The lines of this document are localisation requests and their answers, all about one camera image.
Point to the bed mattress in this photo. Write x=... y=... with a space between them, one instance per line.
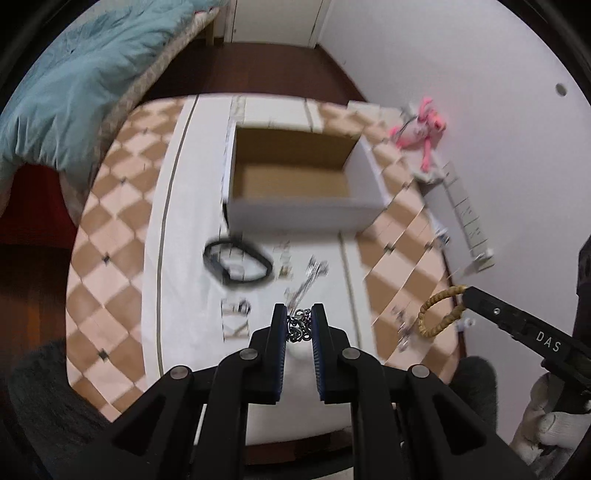
x=74 y=198

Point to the white gloved right hand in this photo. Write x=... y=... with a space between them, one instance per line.
x=546 y=438

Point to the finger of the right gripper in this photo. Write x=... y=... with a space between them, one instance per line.
x=551 y=344

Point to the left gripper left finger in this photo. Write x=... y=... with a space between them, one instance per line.
x=265 y=377

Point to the black fitness band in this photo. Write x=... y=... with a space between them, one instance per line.
x=235 y=262

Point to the white door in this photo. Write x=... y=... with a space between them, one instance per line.
x=284 y=22

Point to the white cardboard box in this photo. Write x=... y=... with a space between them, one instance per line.
x=289 y=180

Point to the pink panther plush toy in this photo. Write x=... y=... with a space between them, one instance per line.
x=421 y=129

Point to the teal duvet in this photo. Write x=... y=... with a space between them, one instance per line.
x=54 y=116

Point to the silver earring pieces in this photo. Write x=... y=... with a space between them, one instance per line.
x=404 y=323

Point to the checkered tablecloth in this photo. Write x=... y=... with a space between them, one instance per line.
x=209 y=211

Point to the white power strip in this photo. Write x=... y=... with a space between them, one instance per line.
x=482 y=255

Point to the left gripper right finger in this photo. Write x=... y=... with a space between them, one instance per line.
x=332 y=371

